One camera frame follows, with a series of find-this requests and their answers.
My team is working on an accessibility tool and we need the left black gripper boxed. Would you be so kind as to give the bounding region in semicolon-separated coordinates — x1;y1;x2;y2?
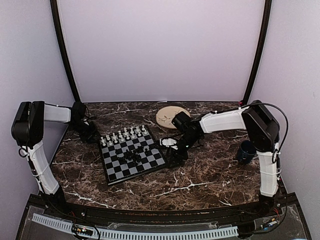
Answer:
69;120;102;144

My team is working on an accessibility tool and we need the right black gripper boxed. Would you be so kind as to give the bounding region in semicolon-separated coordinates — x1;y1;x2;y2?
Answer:
166;133;201;169

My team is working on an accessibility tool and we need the black white chess board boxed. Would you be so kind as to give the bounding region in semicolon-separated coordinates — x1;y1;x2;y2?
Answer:
98;125;167;186

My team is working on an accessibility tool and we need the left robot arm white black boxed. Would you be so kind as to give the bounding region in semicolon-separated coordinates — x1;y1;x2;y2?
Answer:
11;101;100;218

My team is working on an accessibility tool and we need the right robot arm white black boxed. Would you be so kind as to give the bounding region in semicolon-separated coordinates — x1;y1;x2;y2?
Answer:
159;100;281;197

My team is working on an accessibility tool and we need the row of white chess pieces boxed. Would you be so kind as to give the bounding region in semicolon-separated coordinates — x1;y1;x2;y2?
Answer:
99;125;152;148

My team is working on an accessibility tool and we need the pile of black chess pieces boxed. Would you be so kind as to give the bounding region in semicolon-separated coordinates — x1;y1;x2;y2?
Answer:
116;146;148;166

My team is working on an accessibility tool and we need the beige bird painted plate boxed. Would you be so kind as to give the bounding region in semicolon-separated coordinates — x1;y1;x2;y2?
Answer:
155;106;190;129

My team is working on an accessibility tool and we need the dark blue mug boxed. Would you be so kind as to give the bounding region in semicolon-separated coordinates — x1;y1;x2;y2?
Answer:
235;140;257;165

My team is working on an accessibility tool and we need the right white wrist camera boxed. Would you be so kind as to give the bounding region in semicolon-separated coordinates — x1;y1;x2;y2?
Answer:
159;137;178;150

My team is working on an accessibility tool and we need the left black frame post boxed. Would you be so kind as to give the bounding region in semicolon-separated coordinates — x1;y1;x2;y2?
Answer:
50;0;81;102

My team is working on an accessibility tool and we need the black frame post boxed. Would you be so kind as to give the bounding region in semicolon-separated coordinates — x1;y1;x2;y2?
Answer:
50;0;81;102
241;0;272;106

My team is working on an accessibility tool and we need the white slotted cable duct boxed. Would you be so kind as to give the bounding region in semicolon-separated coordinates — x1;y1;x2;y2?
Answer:
31;213;239;240

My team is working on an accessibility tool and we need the right black frame post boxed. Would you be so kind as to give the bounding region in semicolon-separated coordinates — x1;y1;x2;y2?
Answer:
241;0;272;106

